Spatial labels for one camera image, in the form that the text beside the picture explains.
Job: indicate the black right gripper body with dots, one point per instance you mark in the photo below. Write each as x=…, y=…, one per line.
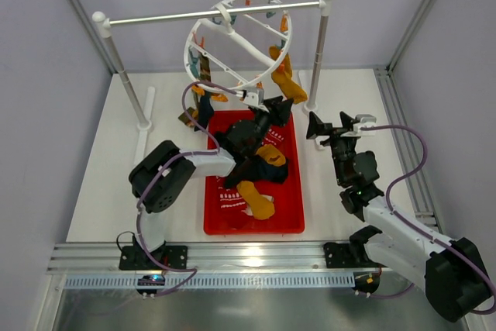
x=335, y=134

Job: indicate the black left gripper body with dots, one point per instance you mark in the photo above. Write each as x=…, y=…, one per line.
x=266, y=115

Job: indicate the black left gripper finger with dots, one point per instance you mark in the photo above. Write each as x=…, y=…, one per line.
x=281, y=111
x=272, y=102

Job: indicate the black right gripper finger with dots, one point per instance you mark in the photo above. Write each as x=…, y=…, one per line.
x=316, y=127
x=347, y=121

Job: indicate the yellow sock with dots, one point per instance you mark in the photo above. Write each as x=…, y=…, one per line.
x=282, y=76

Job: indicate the navy teal sock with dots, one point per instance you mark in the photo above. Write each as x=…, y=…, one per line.
x=270, y=172

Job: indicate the navy blue sock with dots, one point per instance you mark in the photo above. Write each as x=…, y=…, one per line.
x=205, y=110

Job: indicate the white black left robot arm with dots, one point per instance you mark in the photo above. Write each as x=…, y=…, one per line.
x=160, y=177

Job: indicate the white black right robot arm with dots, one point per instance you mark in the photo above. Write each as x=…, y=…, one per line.
x=451, y=273

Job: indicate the white round clip hanger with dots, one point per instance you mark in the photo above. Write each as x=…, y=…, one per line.
x=229, y=11

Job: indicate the black sock in bin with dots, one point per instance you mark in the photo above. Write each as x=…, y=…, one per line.
x=246, y=166

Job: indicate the olive orange hanging sock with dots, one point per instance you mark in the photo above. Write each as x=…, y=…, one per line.
x=200, y=68

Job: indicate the mustard sock in bin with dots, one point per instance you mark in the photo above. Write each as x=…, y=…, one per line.
x=247, y=187

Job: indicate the red white patterned sock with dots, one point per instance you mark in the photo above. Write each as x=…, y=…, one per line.
x=231, y=203

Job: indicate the red plastic bin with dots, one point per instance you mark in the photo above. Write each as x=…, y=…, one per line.
x=289, y=217

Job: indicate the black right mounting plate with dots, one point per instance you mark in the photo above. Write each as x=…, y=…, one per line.
x=347, y=255

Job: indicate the black mounting plate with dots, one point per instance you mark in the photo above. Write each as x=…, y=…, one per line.
x=133, y=258
x=347, y=255

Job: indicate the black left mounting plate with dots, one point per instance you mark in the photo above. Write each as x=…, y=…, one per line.
x=133, y=258

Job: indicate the white metal drying rack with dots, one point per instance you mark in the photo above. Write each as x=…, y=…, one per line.
x=143, y=112

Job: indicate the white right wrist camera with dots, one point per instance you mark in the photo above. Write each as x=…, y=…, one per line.
x=364, y=125

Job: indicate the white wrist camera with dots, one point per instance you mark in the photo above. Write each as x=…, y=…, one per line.
x=252, y=97
x=364, y=125

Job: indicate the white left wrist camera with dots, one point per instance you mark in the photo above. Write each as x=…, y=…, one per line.
x=252, y=97

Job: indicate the aluminium frame rail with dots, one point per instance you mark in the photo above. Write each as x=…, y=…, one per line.
x=399, y=112

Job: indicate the white slotted cable duct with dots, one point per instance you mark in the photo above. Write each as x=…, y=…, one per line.
x=210, y=281

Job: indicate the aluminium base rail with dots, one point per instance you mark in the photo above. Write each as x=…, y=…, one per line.
x=307, y=256

